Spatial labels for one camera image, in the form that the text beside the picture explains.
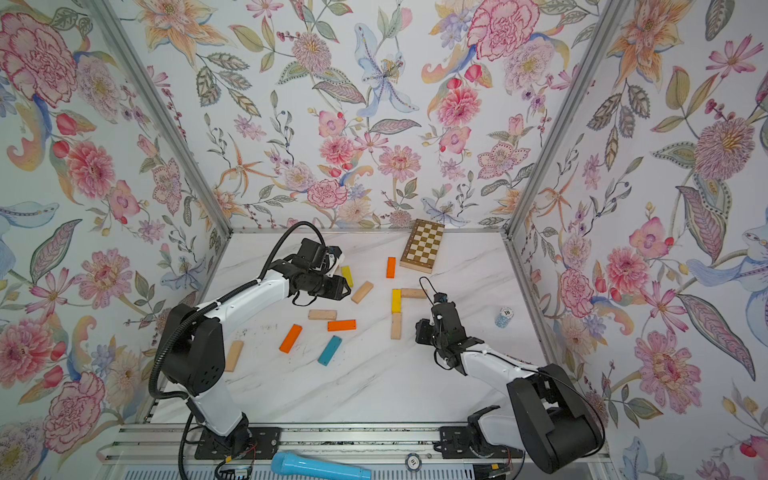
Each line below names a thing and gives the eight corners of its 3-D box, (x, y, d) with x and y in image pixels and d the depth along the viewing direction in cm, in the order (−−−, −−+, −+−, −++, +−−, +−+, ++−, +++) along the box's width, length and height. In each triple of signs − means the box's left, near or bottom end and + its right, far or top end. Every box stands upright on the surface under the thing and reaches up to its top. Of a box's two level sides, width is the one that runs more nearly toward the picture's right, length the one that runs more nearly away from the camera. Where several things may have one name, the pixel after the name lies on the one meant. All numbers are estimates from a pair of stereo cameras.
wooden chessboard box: (399, 266, 111) (399, 262, 110) (415, 222, 127) (416, 217, 125) (431, 274, 109) (432, 270, 107) (444, 228, 124) (445, 224, 122)
